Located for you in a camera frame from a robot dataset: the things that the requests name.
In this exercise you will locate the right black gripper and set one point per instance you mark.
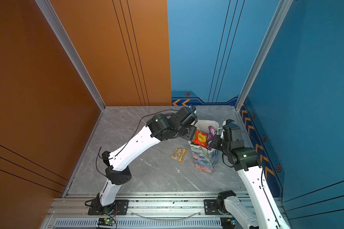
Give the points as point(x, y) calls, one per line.
point(216, 137)

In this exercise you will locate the left green circuit board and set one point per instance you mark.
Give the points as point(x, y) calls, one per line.
point(106, 223)

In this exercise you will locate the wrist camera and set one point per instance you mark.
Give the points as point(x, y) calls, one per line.
point(231, 131)
point(193, 108)

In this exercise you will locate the black mounting plate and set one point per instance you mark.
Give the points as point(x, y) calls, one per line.
point(210, 206)
point(119, 207)

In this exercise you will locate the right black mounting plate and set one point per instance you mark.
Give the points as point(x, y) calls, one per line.
point(210, 206)

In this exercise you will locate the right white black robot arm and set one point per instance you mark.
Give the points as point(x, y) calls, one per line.
point(246, 163)

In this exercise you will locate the aluminium corner post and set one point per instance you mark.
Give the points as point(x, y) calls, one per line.
point(65, 41)
point(272, 31)

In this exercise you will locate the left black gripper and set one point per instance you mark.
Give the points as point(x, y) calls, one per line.
point(191, 132)

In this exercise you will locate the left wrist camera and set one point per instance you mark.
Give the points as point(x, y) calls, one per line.
point(193, 108)

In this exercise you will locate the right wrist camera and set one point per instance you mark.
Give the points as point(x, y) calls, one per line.
point(231, 131)

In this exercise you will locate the right circuit board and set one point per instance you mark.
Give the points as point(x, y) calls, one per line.
point(230, 223)

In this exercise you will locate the red yellow snack packet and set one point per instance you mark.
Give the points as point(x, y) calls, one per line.
point(200, 139)

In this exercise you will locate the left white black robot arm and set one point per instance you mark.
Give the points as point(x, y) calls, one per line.
point(161, 126)

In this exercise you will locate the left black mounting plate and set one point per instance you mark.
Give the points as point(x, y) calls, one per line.
point(119, 207)

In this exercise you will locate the left aluminium corner post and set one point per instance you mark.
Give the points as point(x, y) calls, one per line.
point(65, 41)

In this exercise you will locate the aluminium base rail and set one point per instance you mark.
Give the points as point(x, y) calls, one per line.
point(184, 210)

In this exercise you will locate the right aluminium corner post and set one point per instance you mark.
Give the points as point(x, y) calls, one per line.
point(272, 31)

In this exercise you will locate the tan cracker packet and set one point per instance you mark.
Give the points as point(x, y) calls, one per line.
point(178, 154)

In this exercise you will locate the purple Fox's candy bag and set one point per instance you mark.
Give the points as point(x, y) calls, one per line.
point(211, 136)

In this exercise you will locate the floral paper gift bag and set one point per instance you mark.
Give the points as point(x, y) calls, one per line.
point(205, 160)

